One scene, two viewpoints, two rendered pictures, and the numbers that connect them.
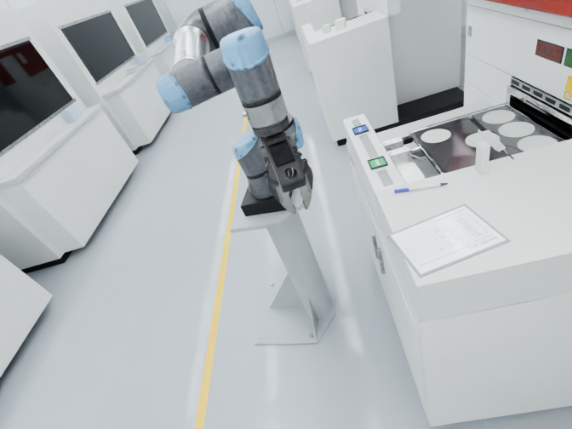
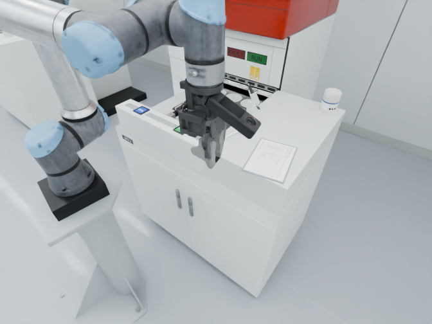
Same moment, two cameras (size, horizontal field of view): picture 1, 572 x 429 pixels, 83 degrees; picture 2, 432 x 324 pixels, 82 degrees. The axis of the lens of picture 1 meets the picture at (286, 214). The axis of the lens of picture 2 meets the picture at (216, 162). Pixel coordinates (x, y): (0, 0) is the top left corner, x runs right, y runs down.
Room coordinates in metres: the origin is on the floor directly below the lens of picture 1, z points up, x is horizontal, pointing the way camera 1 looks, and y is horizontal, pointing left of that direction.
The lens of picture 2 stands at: (0.36, 0.38, 1.55)
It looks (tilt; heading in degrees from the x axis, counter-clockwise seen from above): 41 degrees down; 296
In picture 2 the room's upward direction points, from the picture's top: straight up
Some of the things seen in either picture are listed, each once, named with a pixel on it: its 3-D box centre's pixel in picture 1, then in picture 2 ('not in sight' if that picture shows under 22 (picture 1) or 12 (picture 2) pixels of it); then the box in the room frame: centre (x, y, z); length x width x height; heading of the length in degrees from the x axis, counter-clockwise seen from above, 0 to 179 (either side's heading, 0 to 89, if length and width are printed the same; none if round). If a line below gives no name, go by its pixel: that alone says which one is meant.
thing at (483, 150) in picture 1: (489, 148); (252, 104); (0.64, -0.55, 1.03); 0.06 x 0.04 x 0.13; 78
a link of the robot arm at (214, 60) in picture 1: (239, 62); (152, 24); (0.69, -0.03, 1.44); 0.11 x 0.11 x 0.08; 86
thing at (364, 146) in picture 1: (371, 162); (163, 133); (0.99, -0.37, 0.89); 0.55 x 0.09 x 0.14; 168
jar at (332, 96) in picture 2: not in sight; (330, 101); (0.34, -0.77, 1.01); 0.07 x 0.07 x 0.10
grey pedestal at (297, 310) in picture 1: (280, 263); (88, 260); (1.17, 0.12, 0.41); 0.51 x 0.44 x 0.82; 68
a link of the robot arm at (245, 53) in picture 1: (250, 67); (202, 26); (0.59, -0.04, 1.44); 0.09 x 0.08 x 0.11; 176
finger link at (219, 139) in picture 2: (302, 186); (211, 143); (0.59, -0.06, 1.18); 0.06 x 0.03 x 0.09; 179
